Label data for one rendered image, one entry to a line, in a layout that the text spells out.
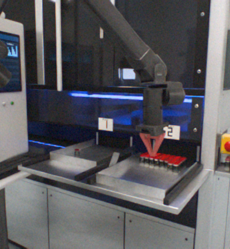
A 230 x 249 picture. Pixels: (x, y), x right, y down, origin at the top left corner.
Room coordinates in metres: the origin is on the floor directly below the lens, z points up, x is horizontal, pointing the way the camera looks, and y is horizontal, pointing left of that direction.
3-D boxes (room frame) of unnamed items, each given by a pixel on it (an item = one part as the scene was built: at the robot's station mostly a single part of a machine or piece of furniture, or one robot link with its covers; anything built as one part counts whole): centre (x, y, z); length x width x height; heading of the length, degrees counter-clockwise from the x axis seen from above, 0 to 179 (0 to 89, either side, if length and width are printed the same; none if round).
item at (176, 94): (0.81, -0.14, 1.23); 0.11 x 0.09 x 0.12; 117
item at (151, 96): (0.79, -0.12, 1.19); 0.07 x 0.06 x 0.07; 117
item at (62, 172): (1.11, -0.02, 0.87); 0.70 x 0.48 x 0.02; 58
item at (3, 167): (1.28, 0.50, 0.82); 0.40 x 0.14 x 0.02; 158
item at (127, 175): (0.98, -0.14, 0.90); 0.34 x 0.26 x 0.04; 147
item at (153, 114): (0.79, -0.11, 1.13); 0.10 x 0.07 x 0.07; 147
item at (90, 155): (1.26, 0.09, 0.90); 0.34 x 0.26 x 0.04; 148
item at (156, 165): (1.06, -0.19, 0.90); 0.18 x 0.02 x 0.05; 57
